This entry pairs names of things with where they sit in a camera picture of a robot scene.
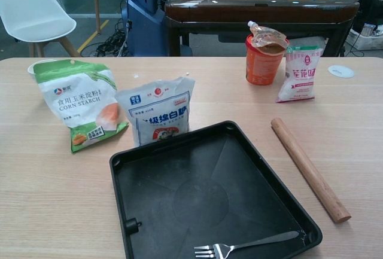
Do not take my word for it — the white sugar bag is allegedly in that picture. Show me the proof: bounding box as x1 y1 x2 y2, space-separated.
115 76 196 147

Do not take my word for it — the black square plastic tray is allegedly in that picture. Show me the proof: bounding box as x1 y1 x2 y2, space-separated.
109 120 323 259

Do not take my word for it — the small white red packet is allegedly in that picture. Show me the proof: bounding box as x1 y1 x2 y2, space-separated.
275 45 326 103

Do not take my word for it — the blue chair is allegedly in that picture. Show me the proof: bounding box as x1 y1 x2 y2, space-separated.
121 0 168 57

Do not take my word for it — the brown sauce spout pouch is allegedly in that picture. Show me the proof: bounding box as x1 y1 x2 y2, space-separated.
247 20 288 55

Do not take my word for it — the green white corn starch bag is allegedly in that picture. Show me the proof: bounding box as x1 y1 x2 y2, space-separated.
32 59 130 154

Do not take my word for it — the brown mahjong table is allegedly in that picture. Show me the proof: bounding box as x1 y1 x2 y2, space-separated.
164 0 360 58

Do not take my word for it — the wooden rolling pin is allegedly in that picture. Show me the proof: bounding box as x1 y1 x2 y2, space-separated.
270 117 352 224

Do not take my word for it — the silver metal fork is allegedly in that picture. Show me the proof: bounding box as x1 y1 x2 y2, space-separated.
193 230 300 258

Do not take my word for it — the white round table grommet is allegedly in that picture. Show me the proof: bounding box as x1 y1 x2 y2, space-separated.
327 65 355 78

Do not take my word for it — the white paper cup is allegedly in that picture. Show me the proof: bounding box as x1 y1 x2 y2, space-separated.
28 59 60 78

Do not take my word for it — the white storage box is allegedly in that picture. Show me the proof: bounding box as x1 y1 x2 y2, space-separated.
346 22 383 51

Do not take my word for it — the white chair with wooden legs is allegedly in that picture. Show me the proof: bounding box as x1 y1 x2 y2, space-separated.
0 0 81 58

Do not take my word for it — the black floor cable bundle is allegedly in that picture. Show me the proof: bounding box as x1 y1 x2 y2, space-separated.
95 19 132 58

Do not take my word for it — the wooden post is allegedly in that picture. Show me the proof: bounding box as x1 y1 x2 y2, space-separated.
91 0 101 34

